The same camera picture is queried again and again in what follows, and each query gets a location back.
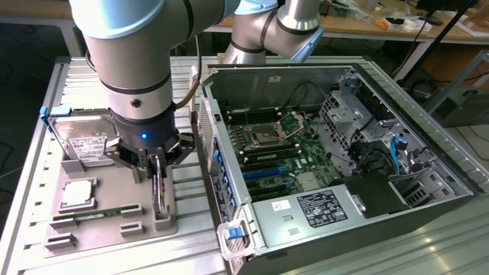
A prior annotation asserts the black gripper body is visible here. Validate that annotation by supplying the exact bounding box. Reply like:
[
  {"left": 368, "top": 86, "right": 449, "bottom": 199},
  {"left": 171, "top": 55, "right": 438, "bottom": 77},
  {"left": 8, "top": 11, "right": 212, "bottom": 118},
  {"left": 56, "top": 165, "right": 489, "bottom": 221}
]
[{"left": 111, "top": 110, "right": 180, "bottom": 169}]

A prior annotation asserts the green graphics card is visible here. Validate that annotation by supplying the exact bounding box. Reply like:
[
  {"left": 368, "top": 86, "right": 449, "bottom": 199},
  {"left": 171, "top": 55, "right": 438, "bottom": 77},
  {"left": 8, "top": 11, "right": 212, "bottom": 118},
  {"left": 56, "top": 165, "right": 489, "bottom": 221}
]
[{"left": 151, "top": 154, "right": 172, "bottom": 222}]

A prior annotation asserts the hard disk drive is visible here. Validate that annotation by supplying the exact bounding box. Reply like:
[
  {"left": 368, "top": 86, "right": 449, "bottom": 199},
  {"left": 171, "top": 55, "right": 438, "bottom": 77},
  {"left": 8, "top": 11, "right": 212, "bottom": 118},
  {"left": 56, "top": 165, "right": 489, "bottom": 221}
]
[{"left": 40, "top": 105, "right": 120, "bottom": 168}]

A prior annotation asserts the silver CPU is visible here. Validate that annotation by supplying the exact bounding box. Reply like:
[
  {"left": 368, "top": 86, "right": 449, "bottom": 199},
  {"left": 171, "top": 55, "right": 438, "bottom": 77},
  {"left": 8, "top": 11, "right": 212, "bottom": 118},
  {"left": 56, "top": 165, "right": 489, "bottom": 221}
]
[{"left": 60, "top": 180, "right": 96, "bottom": 207}]

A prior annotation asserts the green RAM stick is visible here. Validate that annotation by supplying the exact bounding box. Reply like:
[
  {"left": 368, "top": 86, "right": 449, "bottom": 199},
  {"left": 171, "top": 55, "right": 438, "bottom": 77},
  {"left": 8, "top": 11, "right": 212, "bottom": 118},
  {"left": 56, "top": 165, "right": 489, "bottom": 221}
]
[{"left": 72, "top": 206, "right": 129, "bottom": 222}]

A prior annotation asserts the CPU socket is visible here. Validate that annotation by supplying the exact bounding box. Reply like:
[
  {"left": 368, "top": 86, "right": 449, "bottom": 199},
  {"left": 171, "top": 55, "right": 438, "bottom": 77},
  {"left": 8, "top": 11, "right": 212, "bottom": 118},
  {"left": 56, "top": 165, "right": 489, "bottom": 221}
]
[{"left": 248, "top": 125, "right": 287, "bottom": 149}]

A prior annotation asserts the dark RAM stick white label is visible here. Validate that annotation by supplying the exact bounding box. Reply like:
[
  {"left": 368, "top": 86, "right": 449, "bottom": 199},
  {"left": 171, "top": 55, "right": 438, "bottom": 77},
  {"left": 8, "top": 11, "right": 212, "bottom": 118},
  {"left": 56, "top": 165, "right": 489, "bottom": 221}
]
[{"left": 243, "top": 150, "right": 304, "bottom": 166}]

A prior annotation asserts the blue expansion slot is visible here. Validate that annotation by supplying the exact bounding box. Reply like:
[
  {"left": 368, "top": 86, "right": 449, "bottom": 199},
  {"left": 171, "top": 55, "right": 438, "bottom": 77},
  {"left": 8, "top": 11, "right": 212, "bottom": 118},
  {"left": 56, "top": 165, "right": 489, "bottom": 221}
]
[{"left": 243, "top": 168, "right": 287, "bottom": 180}]

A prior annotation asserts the black expansion slot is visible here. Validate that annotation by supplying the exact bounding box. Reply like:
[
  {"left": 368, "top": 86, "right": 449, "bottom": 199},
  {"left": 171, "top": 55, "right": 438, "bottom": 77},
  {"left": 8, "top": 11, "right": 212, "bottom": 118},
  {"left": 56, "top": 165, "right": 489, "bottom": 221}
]
[
  {"left": 244, "top": 162, "right": 293, "bottom": 172},
  {"left": 247, "top": 183, "right": 290, "bottom": 193}
]

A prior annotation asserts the grey parts rack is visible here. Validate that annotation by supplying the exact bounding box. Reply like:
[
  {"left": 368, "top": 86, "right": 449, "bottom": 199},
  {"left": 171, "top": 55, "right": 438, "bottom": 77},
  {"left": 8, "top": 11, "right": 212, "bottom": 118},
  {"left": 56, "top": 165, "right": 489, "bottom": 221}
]
[{"left": 40, "top": 156, "right": 180, "bottom": 258}]

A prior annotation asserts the silver socket cover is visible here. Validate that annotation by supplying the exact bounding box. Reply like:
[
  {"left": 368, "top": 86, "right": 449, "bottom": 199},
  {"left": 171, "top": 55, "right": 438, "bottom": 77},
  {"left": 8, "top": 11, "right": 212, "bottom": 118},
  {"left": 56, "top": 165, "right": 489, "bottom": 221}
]
[{"left": 273, "top": 111, "right": 308, "bottom": 130}]

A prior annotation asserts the green motherboard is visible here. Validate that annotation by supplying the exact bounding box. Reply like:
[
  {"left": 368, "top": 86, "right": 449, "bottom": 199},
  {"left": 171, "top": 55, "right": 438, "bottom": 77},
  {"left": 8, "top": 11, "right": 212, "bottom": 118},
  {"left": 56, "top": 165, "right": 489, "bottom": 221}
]
[{"left": 225, "top": 110, "right": 346, "bottom": 201}]

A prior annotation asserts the blue case latch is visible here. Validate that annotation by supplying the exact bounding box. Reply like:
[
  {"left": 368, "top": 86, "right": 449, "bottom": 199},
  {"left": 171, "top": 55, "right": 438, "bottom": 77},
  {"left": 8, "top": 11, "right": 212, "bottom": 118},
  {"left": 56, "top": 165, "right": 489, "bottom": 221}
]
[{"left": 224, "top": 227, "right": 245, "bottom": 241}]

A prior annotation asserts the silver chipset heatsink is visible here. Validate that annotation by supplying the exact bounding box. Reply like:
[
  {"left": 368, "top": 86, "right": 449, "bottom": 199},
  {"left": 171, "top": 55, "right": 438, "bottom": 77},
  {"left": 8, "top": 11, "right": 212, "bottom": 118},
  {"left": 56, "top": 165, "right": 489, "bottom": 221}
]
[{"left": 296, "top": 172, "right": 321, "bottom": 192}]

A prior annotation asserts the silver power supply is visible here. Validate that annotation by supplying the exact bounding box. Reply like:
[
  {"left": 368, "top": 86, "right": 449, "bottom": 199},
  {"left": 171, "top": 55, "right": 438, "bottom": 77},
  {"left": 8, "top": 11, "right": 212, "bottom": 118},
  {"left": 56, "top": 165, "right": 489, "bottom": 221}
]
[{"left": 251, "top": 183, "right": 370, "bottom": 249}]

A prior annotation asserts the silver perforated disk bay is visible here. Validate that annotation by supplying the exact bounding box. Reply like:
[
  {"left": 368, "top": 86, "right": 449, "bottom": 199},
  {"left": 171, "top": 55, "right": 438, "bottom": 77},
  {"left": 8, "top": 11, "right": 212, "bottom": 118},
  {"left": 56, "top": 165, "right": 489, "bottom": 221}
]
[{"left": 318, "top": 76, "right": 385, "bottom": 144}]

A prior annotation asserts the black plastic shroud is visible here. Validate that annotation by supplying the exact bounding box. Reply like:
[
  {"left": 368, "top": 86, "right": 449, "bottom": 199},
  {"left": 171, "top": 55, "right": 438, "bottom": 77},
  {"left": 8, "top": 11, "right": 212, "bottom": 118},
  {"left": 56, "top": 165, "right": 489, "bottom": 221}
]
[{"left": 330, "top": 174, "right": 413, "bottom": 220}]

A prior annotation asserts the grey slotted disk bay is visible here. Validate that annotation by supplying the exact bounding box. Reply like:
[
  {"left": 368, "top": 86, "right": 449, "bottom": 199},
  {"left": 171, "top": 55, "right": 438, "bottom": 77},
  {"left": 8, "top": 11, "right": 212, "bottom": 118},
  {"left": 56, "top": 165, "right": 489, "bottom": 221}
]
[{"left": 388, "top": 167, "right": 446, "bottom": 207}]

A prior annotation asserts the open black PC case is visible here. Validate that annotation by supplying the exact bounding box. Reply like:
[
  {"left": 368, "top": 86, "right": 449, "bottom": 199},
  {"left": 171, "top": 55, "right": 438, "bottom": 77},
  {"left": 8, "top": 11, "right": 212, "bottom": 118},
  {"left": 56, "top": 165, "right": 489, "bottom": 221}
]
[{"left": 189, "top": 61, "right": 485, "bottom": 275}]

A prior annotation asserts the white box on desk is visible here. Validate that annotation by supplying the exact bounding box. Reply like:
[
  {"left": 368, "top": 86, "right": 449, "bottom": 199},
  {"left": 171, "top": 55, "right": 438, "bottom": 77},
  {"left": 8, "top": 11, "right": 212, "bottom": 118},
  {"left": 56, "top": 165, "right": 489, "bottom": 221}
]
[{"left": 376, "top": 17, "right": 433, "bottom": 32}]

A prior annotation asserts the dark computer tower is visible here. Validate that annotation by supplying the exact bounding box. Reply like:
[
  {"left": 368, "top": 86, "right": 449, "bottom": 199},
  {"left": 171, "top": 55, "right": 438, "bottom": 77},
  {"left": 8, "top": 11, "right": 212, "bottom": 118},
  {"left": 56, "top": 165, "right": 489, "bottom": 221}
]
[{"left": 424, "top": 50, "right": 489, "bottom": 128}]

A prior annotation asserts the black stand pole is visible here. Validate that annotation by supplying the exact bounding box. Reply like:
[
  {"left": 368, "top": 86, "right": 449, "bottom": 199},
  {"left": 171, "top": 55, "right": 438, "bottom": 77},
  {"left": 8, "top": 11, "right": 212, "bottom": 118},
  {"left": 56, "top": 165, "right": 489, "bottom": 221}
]
[{"left": 393, "top": 0, "right": 481, "bottom": 80}]

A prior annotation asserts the black wire bundle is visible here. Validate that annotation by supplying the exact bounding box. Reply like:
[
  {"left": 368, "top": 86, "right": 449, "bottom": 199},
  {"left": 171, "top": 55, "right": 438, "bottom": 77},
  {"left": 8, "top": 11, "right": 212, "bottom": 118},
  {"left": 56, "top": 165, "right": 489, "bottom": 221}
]
[{"left": 349, "top": 140, "right": 400, "bottom": 175}]

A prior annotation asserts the blue wire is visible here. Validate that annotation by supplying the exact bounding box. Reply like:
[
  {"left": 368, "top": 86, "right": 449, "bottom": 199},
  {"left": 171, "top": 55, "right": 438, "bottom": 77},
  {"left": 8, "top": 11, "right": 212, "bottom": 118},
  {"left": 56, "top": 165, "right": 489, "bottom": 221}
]
[{"left": 389, "top": 133, "right": 406, "bottom": 176}]

